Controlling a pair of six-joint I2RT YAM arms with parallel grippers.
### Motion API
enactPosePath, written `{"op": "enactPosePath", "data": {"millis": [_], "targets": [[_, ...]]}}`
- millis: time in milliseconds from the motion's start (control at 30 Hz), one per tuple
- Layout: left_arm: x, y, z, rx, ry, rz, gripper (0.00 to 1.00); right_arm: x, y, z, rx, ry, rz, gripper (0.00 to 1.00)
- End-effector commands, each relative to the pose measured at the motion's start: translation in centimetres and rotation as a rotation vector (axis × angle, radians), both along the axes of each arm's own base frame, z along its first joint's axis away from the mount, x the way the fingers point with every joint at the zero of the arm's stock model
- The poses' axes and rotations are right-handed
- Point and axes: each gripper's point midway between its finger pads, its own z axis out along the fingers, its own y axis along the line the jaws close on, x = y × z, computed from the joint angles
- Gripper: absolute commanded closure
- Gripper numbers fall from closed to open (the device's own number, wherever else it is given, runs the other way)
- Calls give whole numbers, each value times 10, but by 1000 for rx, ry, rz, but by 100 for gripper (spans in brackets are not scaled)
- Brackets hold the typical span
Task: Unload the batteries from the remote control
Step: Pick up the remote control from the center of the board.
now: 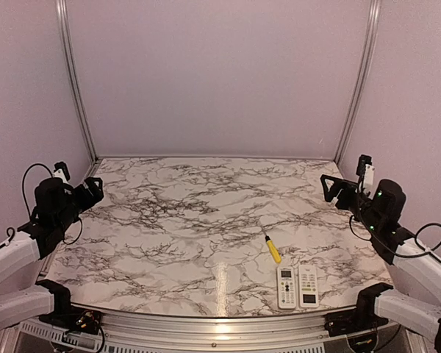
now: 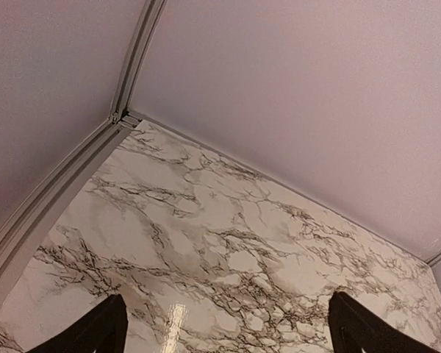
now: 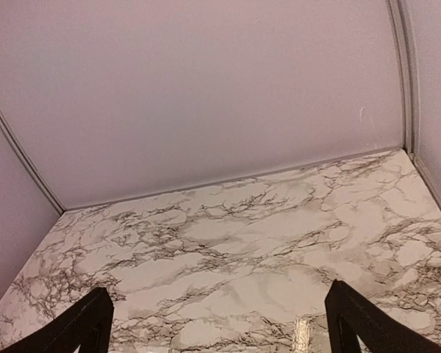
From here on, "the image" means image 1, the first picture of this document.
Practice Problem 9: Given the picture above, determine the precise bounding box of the aluminium frame post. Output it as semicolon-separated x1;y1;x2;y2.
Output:
334;0;382;165
56;0;98;164

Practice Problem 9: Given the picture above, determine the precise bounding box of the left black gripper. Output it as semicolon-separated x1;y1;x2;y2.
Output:
54;176;103;233

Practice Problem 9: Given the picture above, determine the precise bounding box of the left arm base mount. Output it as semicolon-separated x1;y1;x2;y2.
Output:
38;307;102;335

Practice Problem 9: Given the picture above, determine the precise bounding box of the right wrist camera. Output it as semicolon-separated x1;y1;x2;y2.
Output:
356;154;375;194

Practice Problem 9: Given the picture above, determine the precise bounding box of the right aluminium frame post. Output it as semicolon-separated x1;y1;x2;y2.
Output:
334;0;382;165

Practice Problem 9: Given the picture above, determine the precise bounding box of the left aluminium frame post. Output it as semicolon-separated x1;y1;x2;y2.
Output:
56;0;98;164

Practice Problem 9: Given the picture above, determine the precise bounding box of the front aluminium table rail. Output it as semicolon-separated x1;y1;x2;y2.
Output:
10;307;420;353

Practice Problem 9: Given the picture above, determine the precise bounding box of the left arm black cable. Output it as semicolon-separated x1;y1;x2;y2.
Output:
21;163;84;246

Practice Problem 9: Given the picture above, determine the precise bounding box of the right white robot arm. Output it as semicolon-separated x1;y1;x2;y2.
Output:
320;174;441;352

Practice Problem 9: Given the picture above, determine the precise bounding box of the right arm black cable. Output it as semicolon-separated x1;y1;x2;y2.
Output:
348;215;441;258

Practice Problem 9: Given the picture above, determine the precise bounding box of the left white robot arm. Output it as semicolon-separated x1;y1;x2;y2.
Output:
0;176;104;331

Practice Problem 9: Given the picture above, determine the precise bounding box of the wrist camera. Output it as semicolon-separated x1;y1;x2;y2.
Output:
356;154;375;194
53;161;71;183

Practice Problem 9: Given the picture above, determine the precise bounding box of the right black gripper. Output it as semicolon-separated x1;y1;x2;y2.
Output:
320;174;382;233

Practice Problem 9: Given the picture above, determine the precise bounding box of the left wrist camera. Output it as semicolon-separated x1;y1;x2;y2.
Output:
53;161;71;183

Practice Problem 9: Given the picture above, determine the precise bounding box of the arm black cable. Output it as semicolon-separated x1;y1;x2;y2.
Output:
21;163;84;246
348;215;441;258

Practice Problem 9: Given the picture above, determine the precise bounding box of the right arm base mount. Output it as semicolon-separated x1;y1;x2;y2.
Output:
324;309;389;337

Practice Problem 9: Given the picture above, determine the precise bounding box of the yellow handle screwdriver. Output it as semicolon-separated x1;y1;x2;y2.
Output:
262;230;282;264

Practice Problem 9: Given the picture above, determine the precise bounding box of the white remote control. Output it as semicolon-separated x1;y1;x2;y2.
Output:
298;265;319;308
276;266;298;310

